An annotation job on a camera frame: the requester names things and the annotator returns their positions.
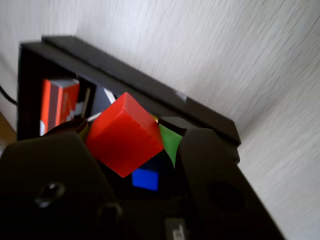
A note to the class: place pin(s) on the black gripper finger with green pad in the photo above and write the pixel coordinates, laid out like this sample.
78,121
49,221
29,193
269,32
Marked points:
212,180
50,175

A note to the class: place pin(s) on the blue wooden cube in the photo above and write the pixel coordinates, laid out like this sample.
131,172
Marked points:
145,180

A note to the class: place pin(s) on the red wooden cube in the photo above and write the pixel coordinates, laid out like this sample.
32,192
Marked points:
122,135

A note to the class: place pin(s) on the black box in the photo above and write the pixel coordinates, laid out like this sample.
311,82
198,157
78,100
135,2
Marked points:
150,85

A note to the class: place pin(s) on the orange matchbox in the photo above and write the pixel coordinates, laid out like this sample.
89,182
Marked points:
67,100

